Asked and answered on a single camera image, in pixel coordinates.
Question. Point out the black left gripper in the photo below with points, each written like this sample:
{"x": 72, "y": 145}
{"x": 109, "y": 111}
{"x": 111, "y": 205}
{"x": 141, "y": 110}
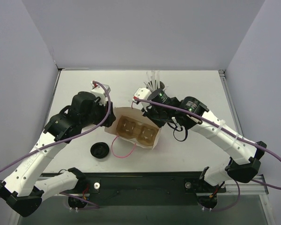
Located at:
{"x": 105, "y": 115}

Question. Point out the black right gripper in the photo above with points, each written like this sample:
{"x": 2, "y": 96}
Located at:
{"x": 153, "y": 116}

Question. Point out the beige pink paper bag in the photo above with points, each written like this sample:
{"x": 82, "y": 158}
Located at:
{"x": 135, "y": 114}

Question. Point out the brown cardboard cup carrier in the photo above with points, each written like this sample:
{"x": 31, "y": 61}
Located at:
{"x": 129, "y": 128}

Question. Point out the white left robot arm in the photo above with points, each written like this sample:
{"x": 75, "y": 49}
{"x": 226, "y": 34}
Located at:
{"x": 22, "y": 190}

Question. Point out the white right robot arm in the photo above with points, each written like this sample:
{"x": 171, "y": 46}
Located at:
{"x": 191, "y": 114}

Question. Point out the grey cylindrical holder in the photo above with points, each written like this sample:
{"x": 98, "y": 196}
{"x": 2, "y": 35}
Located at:
{"x": 161, "y": 86}

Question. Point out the white stirrer sticks bundle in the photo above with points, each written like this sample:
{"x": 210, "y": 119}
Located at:
{"x": 153, "y": 79}

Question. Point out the black cup lid stack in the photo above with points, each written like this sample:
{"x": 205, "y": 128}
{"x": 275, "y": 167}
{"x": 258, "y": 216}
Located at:
{"x": 100, "y": 150}

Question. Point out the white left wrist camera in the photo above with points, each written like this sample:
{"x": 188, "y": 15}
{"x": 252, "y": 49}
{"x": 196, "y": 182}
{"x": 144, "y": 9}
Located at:
{"x": 98, "y": 91}

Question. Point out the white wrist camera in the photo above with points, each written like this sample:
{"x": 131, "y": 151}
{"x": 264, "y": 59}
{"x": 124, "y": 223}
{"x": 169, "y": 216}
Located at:
{"x": 141, "y": 93}
{"x": 98, "y": 91}

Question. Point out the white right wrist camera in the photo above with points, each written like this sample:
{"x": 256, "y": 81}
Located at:
{"x": 141, "y": 93}

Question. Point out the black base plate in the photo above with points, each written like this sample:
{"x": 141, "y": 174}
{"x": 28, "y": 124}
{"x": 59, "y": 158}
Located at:
{"x": 144, "y": 188}

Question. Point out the aluminium frame rail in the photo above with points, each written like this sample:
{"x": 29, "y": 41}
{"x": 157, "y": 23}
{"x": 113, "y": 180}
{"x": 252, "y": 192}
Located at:
{"x": 236, "y": 119}

